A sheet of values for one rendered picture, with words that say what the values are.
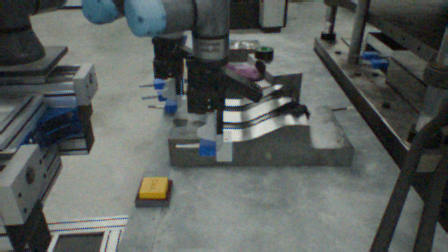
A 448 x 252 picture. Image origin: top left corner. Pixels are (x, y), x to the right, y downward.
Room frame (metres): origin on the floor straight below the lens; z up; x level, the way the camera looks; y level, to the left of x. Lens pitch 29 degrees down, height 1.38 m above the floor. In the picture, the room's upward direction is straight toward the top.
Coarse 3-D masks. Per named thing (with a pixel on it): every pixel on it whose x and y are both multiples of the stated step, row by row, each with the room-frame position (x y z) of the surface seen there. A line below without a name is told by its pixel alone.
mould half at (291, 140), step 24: (192, 120) 0.90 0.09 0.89; (240, 120) 0.92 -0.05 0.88; (288, 120) 0.82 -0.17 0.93; (312, 120) 0.96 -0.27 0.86; (336, 120) 0.96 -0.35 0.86; (168, 144) 0.80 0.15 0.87; (240, 144) 0.80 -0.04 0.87; (264, 144) 0.80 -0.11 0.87; (288, 144) 0.80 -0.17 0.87; (312, 144) 0.82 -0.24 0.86; (336, 144) 0.82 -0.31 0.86
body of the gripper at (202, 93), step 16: (192, 64) 0.68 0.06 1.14; (208, 64) 0.67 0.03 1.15; (224, 64) 0.68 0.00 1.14; (192, 80) 0.70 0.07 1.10; (208, 80) 0.69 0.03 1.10; (192, 96) 0.67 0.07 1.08; (208, 96) 0.67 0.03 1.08; (224, 96) 0.67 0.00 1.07; (192, 112) 0.67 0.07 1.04; (208, 112) 0.67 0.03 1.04
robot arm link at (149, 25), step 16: (128, 0) 0.62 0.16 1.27; (144, 0) 0.61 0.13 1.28; (160, 0) 0.62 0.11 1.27; (176, 0) 0.64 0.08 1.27; (192, 0) 0.65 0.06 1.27; (128, 16) 0.63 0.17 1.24; (144, 16) 0.60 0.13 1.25; (160, 16) 0.61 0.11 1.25; (176, 16) 0.62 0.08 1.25; (192, 16) 0.64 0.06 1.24; (144, 32) 0.60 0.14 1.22; (160, 32) 0.62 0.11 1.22; (176, 32) 0.65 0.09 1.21
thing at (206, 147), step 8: (224, 136) 0.70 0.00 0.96; (176, 144) 0.70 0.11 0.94; (184, 144) 0.70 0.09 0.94; (192, 144) 0.70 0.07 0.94; (200, 144) 0.69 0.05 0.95; (208, 144) 0.69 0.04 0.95; (216, 144) 0.69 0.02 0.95; (224, 144) 0.68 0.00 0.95; (200, 152) 0.68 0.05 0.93; (208, 152) 0.68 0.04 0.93; (216, 152) 0.68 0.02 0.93; (224, 152) 0.68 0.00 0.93; (224, 160) 0.68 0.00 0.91
